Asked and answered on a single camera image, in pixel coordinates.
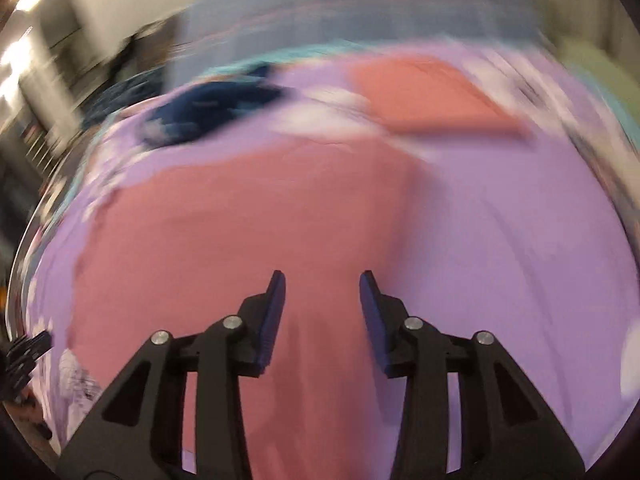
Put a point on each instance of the blue-grey checked bedcover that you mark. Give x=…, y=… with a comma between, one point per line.
x=350, y=15

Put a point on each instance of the large pink garment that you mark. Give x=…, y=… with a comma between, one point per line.
x=225, y=240

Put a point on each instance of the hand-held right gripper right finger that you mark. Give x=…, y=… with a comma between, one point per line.
x=372, y=320

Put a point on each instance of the green pillow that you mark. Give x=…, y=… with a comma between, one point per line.
x=595, y=71

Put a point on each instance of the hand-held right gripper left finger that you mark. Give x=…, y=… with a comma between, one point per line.
x=270, y=320

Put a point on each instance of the dark blue garment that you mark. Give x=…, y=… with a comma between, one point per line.
x=210, y=110

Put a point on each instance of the purple printed blanket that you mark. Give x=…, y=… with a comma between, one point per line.
x=500, y=260

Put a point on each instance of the salmon orange garment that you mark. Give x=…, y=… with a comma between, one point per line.
x=425, y=95

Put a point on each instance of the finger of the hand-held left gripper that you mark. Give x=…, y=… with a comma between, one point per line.
x=30, y=346

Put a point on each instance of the dark patterned cloth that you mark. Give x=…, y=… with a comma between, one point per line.
x=120, y=101

